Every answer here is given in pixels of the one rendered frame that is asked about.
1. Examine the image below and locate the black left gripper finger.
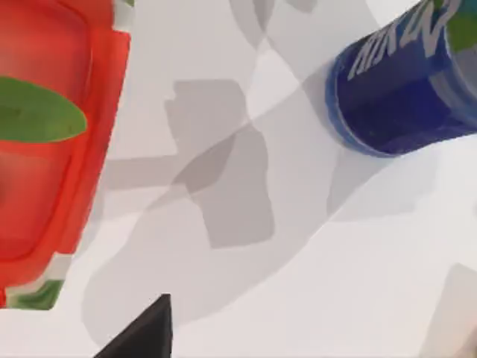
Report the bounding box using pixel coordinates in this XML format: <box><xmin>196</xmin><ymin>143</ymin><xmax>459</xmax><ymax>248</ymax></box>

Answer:
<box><xmin>92</xmin><ymin>293</ymin><xmax>173</xmax><ymax>358</ymax></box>

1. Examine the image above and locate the red and green box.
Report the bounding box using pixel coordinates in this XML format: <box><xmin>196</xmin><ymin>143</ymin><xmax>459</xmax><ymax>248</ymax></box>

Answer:
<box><xmin>0</xmin><ymin>0</ymin><xmax>136</xmax><ymax>311</ymax></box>

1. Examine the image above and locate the blue can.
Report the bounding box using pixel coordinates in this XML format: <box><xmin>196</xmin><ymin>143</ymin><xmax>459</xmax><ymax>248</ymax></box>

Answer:
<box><xmin>324</xmin><ymin>0</ymin><xmax>477</xmax><ymax>157</ymax></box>

